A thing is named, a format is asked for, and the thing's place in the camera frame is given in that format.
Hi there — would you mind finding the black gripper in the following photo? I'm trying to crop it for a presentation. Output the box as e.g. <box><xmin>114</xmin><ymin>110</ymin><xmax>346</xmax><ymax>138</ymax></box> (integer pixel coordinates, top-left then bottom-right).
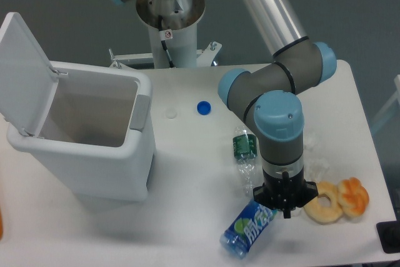
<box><xmin>253</xmin><ymin>169</ymin><xmax>318</xmax><ymax>219</ymax></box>

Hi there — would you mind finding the blue label plastic bottle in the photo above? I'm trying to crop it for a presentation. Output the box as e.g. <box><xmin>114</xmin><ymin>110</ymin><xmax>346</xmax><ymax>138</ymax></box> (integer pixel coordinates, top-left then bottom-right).
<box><xmin>219</xmin><ymin>199</ymin><xmax>277</xmax><ymax>259</ymax></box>

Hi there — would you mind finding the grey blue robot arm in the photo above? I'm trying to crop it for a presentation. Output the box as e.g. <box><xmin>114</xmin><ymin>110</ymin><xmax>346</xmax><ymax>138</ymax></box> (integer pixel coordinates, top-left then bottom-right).
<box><xmin>113</xmin><ymin>0</ymin><xmax>337</xmax><ymax>218</ymax></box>

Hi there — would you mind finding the green label crushed bottle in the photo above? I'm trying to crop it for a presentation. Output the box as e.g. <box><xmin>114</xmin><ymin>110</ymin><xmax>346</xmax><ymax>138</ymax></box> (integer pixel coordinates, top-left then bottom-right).
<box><xmin>232</xmin><ymin>125</ymin><xmax>259</xmax><ymax>198</ymax></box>

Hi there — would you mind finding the blue bottle cap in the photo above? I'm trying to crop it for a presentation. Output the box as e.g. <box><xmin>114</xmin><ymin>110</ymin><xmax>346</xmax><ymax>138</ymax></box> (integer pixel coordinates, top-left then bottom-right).
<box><xmin>196</xmin><ymin>101</ymin><xmax>211</xmax><ymax>116</ymax></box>

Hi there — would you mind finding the white bottle cap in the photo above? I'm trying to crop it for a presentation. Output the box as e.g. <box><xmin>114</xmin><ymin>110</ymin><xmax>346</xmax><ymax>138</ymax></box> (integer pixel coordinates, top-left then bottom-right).
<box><xmin>165</xmin><ymin>108</ymin><xmax>178</xmax><ymax>119</ymax></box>

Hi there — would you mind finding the upper crumpled white tissue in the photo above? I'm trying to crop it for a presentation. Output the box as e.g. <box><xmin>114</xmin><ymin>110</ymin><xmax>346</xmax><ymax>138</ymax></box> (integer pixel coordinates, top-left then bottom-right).
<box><xmin>304</xmin><ymin>133</ymin><xmax>329</xmax><ymax>182</ymax></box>

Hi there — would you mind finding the orange glazed bun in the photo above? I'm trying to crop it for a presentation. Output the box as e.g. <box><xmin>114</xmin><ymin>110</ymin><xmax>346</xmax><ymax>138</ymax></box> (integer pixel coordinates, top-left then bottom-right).
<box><xmin>337</xmin><ymin>177</ymin><xmax>369</xmax><ymax>218</ymax></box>

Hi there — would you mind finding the black device at edge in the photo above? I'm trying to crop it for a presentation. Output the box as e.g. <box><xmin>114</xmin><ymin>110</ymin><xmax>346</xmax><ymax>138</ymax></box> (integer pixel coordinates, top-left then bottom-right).
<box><xmin>376</xmin><ymin>221</ymin><xmax>399</xmax><ymax>254</ymax></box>

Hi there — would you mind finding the white trash bin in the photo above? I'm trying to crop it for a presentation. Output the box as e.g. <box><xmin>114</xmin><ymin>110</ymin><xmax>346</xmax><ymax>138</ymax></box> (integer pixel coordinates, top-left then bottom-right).
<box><xmin>1</xmin><ymin>13</ymin><xmax>156</xmax><ymax>201</ymax></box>

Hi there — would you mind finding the orange object at edge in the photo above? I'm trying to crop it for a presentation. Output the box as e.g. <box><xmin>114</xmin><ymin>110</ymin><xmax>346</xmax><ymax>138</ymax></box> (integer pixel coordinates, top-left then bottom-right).
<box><xmin>0</xmin><ymin>210</ymin><xmax>4</xmax><ymax>240</ymax></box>

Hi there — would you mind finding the plain ring doughnut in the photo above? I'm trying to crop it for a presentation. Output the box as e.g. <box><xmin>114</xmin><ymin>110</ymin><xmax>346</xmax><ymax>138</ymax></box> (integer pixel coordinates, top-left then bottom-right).
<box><xmin>304</xmin><ymin>181</ymin><xmax>343</xmax><ymax>224</ymax></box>

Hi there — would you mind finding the white frame at right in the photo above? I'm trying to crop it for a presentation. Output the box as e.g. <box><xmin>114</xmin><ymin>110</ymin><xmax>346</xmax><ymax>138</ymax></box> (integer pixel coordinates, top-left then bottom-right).
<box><xmin>370</xmin><ymin>75</ymin><xmax>399</xmax><ymax>136</ymax></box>

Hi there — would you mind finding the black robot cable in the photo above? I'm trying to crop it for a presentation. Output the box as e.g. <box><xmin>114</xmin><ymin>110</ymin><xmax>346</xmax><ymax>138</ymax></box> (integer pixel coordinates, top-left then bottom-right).
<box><xmin>157</xmin><ymin>15</ymin><xmax>175</xmax><ymax>69</ymax></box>

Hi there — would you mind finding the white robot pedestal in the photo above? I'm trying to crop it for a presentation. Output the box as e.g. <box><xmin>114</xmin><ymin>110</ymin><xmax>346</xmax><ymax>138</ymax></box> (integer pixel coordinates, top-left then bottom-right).
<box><xmin>109</xmin><ymin>0</ymin><xmax>223</xmax><ymax>69</ymax></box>

